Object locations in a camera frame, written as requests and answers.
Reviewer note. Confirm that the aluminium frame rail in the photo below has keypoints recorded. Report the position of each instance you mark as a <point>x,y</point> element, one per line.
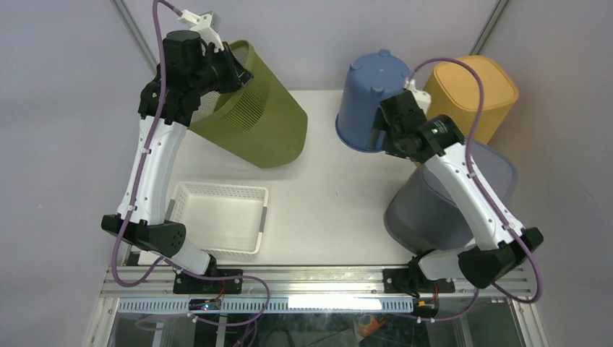
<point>277,281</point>

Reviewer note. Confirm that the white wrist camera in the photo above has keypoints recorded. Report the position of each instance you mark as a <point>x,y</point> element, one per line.
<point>422,98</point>
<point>206,25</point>

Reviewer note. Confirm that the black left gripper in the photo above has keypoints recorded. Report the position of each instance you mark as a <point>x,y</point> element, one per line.
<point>238,74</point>

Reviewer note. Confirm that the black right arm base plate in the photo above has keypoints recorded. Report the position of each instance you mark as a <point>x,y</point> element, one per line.
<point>406,281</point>

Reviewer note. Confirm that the yellow ribbed basket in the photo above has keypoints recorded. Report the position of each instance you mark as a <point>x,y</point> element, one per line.
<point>455,93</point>

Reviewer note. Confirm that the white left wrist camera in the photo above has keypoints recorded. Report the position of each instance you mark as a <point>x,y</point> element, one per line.
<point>206,25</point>

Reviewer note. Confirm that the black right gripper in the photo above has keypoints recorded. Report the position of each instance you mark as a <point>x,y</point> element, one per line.
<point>379,124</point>

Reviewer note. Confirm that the dark grey basket liner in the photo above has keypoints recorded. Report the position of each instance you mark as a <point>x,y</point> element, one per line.
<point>422,216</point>

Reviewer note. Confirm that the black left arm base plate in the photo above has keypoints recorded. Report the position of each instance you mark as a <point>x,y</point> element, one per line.
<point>186,284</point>

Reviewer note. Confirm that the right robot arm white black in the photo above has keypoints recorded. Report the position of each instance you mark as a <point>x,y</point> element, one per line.
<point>500,241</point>

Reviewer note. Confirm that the white perforated plastic tray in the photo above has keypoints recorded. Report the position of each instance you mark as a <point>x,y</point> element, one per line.
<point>223,220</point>

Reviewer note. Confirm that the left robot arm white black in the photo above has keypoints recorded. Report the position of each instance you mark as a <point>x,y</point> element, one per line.
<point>189,69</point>

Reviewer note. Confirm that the blue plastic bucket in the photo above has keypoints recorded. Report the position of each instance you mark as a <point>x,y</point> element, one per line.
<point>370,79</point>

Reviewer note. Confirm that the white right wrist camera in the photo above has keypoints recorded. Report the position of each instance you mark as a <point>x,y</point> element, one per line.
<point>422,98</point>

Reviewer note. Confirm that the white slotted cable duct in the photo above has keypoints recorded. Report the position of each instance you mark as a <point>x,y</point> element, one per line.
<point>313,303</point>

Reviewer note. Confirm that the olive green ribbed basket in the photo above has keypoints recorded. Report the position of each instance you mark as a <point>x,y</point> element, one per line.
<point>262,123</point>

